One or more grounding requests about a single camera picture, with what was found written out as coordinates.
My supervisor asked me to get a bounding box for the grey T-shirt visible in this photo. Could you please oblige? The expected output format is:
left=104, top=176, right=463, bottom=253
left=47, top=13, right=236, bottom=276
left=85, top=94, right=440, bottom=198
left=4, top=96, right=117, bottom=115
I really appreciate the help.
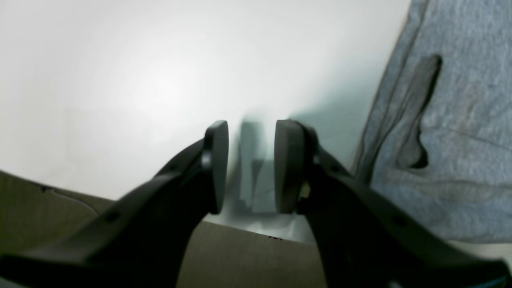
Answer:
left=356, top=0, right=512, bottom=244

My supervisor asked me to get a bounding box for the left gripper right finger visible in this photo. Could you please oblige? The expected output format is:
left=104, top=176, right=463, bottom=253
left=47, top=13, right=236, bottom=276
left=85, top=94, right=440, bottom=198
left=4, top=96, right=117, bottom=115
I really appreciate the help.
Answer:
left=274, top=120, right=511, bottom=288

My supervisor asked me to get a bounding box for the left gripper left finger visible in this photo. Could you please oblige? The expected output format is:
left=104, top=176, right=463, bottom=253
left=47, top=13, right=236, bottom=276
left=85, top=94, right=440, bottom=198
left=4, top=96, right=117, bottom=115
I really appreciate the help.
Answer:
left=1, top=120, right=229, bottom=288

